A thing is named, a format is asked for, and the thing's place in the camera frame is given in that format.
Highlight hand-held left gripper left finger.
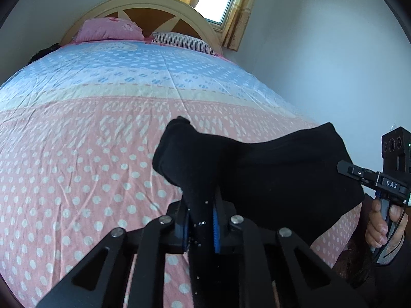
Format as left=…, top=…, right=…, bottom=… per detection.
left=37, top=199, right=194, bottom=308

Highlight pink blue dotted quilt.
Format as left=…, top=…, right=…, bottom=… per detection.
left=0, top=40, right=364, bottom=308

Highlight person's right hand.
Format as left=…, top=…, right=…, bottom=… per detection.
left=365, top=199, right=409, bottom=249

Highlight cream wooden headboard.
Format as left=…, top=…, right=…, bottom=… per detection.
left=59, top=0, right=224, bottom=56

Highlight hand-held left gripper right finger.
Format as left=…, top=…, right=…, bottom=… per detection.
left=210, top=196, right=367, bottom=308

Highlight black cable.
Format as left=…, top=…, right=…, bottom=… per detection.
left=353, top=199, right=411, bottom=287

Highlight striped pillow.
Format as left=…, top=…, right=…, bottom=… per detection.
left=152, top=32, right=219, bottom=56

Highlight person's dark jacket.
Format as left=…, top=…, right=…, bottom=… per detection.
left=334, top=192, right=411, bottom=308

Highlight black pants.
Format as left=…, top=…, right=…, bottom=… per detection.
left=152, top=115, right=366, bottom=308

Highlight pink pillow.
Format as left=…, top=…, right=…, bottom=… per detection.
left=75, top=17, right=145, bottom=43

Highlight person's right forearm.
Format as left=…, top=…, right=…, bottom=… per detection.
left=377, top=229, right=407, bottom=266

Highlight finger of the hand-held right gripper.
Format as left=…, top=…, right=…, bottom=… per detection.
left=337, top=160, right=381, bottom=187

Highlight dark cloth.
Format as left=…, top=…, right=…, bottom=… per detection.
left=28, top=43, right=62, bottom=65

